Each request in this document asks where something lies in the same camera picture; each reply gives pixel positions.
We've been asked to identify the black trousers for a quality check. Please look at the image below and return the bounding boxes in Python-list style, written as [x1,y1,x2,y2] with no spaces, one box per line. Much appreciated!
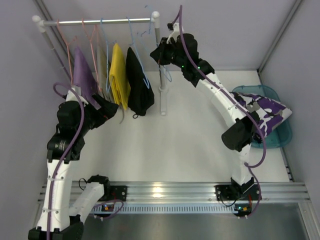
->
[125,47,155,116]

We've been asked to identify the purple camouflage trousers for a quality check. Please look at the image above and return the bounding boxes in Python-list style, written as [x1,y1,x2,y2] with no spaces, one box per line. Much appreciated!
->
[230,92,292,138]

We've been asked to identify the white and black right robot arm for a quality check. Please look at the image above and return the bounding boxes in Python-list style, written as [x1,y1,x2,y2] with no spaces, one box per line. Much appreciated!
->
[150,33,259,200]

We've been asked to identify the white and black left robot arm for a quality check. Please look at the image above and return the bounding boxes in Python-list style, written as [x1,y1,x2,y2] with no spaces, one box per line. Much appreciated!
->
[28,91,119,240]

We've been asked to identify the yellow trousers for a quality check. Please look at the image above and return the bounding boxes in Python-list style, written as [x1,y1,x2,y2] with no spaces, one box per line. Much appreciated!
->
[109,43,131,110]

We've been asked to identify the grey trousers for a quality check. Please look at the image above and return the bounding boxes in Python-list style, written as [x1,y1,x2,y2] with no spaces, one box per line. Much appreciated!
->
[96,45,125,118]

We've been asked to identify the white and metal clothes rack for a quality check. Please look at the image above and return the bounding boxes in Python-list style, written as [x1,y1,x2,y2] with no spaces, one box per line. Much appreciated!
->
[32,11,169,116]

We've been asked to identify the teal plastic bin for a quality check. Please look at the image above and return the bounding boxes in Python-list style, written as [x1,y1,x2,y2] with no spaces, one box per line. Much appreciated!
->
[232,85,292,149]

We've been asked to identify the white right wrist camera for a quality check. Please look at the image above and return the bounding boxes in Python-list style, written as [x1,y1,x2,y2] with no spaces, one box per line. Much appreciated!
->
[165,22,180,45]

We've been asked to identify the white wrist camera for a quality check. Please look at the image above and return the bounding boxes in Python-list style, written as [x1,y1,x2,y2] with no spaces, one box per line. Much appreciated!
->
[165,22,180,45]
[65,86,89,106]

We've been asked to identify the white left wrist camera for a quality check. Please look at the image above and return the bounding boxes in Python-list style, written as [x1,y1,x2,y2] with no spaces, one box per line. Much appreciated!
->
[65,86,89,106]

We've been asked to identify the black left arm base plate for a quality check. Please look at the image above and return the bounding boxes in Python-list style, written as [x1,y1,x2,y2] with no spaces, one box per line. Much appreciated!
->
[99,185,128,202]

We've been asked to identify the pink wire hanger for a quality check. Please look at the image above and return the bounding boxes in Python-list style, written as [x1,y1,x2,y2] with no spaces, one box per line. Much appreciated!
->
[81,18,102,93]
[56,19,79,87]

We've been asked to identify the aluminium mounting rail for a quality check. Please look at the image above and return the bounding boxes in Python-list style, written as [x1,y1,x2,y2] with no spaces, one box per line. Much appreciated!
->
[38,181,310,219]

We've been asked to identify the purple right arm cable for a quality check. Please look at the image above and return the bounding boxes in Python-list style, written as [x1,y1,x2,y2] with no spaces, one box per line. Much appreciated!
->
[172,4,267,220]

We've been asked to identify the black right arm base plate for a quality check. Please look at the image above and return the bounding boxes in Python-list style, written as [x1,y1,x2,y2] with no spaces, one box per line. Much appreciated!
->
[215,184,261,202]

